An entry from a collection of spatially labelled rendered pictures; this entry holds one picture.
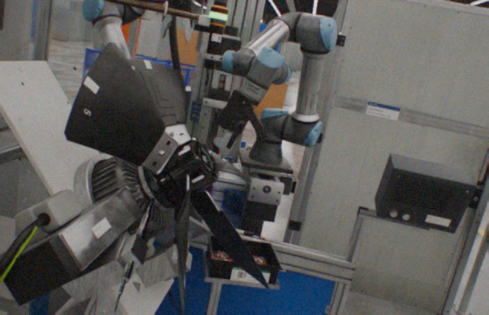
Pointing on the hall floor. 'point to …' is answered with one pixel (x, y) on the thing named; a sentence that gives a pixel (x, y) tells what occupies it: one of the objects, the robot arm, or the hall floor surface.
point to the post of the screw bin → (213, 299)
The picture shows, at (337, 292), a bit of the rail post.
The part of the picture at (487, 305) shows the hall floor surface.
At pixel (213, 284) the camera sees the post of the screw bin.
